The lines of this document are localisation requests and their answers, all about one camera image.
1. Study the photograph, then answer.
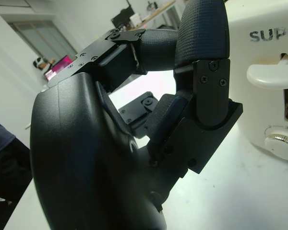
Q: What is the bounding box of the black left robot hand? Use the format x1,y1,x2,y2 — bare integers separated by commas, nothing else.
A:
30,0,244,230

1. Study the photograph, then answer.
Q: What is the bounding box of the white toaster lever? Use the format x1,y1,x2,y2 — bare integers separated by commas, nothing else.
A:
246,62,288,90

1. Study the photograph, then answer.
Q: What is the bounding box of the cream white two-slot toaster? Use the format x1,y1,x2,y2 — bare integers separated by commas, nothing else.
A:
224,0,288,161

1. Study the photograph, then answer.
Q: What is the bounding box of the chrome toaster dial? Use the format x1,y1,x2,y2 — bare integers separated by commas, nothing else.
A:
264,126,288,161

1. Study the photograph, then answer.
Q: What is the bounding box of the person in dark clothing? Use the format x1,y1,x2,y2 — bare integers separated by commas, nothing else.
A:
0,119,33,204

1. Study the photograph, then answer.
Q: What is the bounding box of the monitor with pink screen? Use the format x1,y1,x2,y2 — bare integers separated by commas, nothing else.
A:
43,55,73,81

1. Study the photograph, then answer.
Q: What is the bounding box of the grey framed window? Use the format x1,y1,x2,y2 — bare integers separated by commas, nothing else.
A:
8,20,78,63

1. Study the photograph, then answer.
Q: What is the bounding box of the black computer monitor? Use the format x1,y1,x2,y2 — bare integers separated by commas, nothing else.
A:
111,8,142,31

